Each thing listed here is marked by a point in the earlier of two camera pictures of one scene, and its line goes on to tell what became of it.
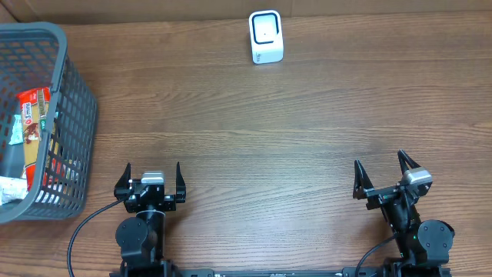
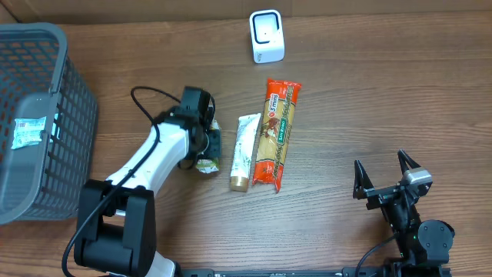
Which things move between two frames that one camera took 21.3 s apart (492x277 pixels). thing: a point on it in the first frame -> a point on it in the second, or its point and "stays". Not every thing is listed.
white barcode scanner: (266, 36) stays
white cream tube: (12, 188) -> (247, 126)
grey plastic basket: (34, 54) stays
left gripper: (124, 191) -> (217, 152)
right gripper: (364, 188) stays
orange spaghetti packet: (34, 104) -> (280, 105)
